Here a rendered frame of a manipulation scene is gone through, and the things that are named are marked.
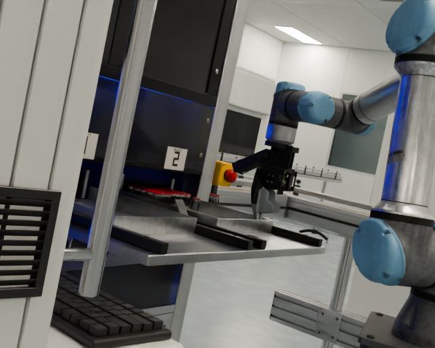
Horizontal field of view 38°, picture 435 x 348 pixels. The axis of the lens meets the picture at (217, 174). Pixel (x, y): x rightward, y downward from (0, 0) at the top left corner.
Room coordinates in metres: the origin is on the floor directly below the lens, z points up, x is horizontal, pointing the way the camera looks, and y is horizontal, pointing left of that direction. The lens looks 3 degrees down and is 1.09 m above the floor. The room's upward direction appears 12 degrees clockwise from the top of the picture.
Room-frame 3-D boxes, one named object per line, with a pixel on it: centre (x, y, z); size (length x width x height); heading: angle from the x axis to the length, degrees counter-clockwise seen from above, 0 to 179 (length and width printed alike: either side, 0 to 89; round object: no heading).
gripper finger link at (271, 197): (1.64, -0.15, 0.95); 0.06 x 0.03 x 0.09; 55
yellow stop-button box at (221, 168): (1.94, 0.00, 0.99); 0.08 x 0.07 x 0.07; 55
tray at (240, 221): (1.67, 0.04, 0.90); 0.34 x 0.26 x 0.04; 55
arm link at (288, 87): (1.62, -0.14, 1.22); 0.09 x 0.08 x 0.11; 27
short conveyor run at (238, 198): (2.26, -0.05, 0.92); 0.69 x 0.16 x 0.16; 145
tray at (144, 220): (1.39, 0.24, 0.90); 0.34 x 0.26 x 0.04; 55
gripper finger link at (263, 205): (1.61, -0.13, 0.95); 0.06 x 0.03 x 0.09; 55
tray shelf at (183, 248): (1.49, 0.08, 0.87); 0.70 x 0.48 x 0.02; 145
